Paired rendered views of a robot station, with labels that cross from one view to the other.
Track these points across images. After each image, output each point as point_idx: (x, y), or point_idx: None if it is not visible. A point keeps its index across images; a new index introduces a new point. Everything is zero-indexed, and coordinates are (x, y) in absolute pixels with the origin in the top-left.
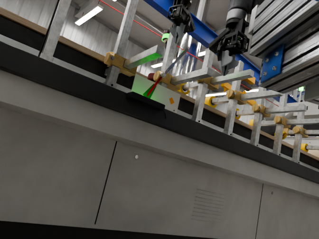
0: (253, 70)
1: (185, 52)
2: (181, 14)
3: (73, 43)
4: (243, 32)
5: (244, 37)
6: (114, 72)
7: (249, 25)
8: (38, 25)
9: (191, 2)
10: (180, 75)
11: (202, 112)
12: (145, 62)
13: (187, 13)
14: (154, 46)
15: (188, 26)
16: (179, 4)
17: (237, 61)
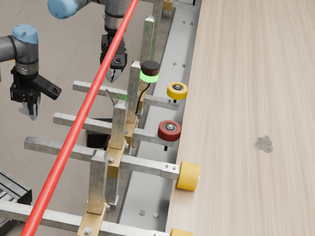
0: (24, 139)
1: (108, 96)
2: (101, 47)
3: (191, 68)
4: (15, 79)
5: (13, 85)
6: None
7: (0, 74)
8: (194, 48)
9: (106, 27)
10: (103, 121)
11: (105, 192)
12: (98, 94)
13: (103, 44)
14: (78, 81)
15: (101, 62)
16: (106, 34)
17: (20, 108)
